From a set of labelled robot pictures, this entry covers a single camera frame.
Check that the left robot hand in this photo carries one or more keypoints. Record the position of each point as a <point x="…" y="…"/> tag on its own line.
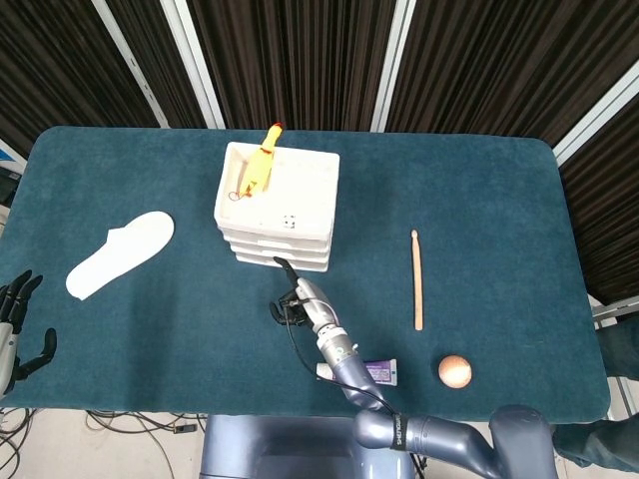
<point x="10" y="339"/>

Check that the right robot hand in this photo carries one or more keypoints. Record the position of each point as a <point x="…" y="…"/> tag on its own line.
<point x="314" y="304"/>

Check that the clear drawer holding yellow toy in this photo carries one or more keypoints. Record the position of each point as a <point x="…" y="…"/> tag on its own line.
<point x="299" y="254"/>

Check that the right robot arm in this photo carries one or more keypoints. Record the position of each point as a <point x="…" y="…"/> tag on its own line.
<point x="424" y="434"/>

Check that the white plastic drawer unit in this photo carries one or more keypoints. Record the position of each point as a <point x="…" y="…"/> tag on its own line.
<point x="304" y="189"/>

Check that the purple white toothpaste tube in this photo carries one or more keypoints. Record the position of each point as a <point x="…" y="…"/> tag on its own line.
<point x="382" y="373"/>

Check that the wooden drumstick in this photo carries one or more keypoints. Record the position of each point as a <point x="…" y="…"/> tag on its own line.
<point x="418" y="279"/>

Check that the white sock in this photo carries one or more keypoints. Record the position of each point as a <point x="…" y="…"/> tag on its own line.
<point x="120" y="254"/>

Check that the blue-grey robot torso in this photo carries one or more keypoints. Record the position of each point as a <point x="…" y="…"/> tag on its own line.
<point x="279" y="449"/>

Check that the yellow rubber chicken toy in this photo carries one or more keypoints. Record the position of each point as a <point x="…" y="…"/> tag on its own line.
<point x="257" y="167"/>

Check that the brown wooden egg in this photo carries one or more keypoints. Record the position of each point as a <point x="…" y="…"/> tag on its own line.
<point x="455" y="370"/>

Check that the blue white box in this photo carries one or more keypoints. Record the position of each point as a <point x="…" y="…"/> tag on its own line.
<point x="7" y="164"/>

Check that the black power adapter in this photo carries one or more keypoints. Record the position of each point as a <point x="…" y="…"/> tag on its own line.
<point x="183" y="428"/>

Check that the teal table cloth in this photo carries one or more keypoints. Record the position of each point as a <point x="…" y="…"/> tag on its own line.
<point x="499" y="199"/>

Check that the dark green fabric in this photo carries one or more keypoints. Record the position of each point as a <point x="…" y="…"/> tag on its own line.
<point x="599" y="444"/>

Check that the white partition frame post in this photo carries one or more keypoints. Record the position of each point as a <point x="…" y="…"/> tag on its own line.
<point x="132" y="65"/>
<point x="194" y="65"/>
<point x="394" y="65"/>
<point x="599" y="112"/>

